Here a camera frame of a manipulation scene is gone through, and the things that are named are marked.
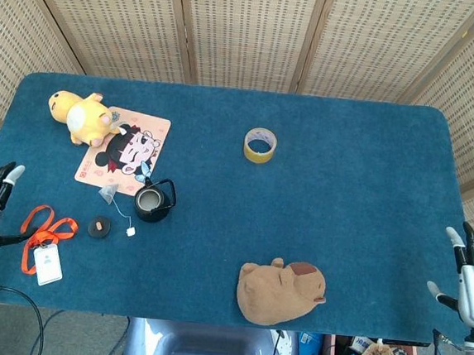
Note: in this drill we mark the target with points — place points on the black round lid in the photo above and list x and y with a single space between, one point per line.
93 231

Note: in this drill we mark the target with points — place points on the small black teapot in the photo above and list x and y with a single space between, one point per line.
144 215

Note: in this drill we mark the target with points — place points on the yellow plush toy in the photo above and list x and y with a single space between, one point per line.
84 116

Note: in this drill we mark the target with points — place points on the cartoon print mouse pad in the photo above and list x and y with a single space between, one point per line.
133 152

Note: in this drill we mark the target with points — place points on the light blue butterfly clip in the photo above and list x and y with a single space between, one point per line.
144 174

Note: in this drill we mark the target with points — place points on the blue carpet table cover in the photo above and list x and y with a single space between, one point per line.
320 218

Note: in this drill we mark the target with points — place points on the brown capybara plush toy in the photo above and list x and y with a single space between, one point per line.
276 293

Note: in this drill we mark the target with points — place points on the grey robot torso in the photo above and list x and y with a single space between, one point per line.
205 349

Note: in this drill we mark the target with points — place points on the yellow packing tape roll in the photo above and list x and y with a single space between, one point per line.
249 153

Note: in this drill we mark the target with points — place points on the woven folding screen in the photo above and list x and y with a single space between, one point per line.
249 33

